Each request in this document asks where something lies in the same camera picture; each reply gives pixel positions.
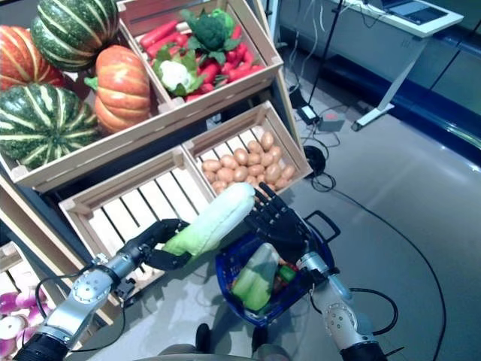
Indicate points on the large orange striped pumpkin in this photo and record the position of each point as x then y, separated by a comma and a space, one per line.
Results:
22, 56

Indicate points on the white cauliflower with leaves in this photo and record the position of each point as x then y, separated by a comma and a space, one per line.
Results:
174, 73

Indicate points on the blue plastic shopping basket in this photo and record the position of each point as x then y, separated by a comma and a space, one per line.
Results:
244, 316

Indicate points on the black round floor socket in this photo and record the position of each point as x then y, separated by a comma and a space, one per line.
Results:
315, 159

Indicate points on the red carrot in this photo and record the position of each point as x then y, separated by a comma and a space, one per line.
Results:
163, 44
194, 97
246, 73
158, 33

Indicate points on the wooden onion crate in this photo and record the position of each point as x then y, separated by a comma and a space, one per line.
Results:
9, 255

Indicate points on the wooden slatted cabbage crate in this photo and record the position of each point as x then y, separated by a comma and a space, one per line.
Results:
124, 182

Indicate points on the grey box red button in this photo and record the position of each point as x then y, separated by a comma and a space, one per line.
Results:
331, 121

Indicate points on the small brown potato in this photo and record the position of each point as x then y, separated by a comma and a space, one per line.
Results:
267, 140
276, 153
288, 172
211, 165
255, 147
273, 173

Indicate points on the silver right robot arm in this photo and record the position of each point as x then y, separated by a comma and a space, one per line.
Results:
338, 316

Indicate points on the white desk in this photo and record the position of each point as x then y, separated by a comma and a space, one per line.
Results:
432, 32

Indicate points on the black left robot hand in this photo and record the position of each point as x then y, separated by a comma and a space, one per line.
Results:
141, 246

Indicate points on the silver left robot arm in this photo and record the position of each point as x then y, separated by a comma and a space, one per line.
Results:
82, 293

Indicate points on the wooden carrot crate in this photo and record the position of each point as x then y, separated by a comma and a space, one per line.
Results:
225, 89

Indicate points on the power adapter brick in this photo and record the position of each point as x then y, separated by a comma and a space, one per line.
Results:
309, 113

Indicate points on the green striped pumpkin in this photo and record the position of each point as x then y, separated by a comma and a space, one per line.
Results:
41, 124
75, 30

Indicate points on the small orange pumpkin green stem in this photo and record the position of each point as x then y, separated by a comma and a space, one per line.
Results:
120, 90

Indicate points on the black pole stand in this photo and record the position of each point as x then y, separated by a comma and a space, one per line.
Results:
331, 37

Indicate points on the green bell pepper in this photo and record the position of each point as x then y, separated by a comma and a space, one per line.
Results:
287, 273

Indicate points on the wooden potato crate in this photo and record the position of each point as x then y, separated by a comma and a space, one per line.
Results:
225, 131

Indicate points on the green broccoli head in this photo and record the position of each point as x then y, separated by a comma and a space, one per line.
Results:
210, 32

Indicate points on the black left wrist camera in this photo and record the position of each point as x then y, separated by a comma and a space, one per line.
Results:
126, 289

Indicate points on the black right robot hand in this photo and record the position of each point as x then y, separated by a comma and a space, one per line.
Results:
285, 233

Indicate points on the grey laptop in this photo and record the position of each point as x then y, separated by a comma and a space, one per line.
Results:
417, 11

